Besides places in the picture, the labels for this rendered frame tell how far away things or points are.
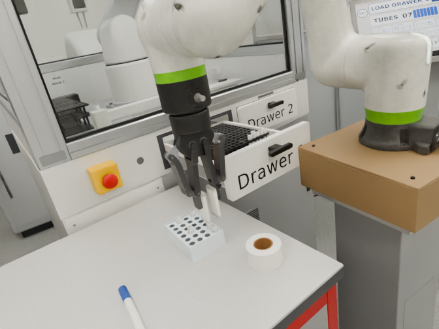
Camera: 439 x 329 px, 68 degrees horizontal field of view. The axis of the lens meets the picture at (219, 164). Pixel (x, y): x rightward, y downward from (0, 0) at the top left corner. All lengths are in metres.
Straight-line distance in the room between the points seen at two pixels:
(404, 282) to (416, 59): 0.55
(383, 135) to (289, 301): 0.45
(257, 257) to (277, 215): 0.82
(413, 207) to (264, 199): 0.73
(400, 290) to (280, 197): 0.62
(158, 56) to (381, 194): 0.52
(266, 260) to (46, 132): 0.61
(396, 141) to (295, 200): 0.74
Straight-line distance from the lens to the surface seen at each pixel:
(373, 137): 0.85
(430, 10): 1.61
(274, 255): 0.63
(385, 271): 0.98
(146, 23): 0.55
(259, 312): 0.58
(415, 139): 0.85
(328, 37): 0.87
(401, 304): 1.04
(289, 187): 1.43
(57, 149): 0.92
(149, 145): 0.99
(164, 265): 0.72
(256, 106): 1.19
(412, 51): 0.80
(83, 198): 0.96
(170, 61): 0.55
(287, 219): 1.50
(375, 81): 0.82
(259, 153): 0.78
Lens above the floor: 1.20
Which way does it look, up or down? 23 degrees down
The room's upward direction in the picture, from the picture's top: 11 degrees counter-clockwise
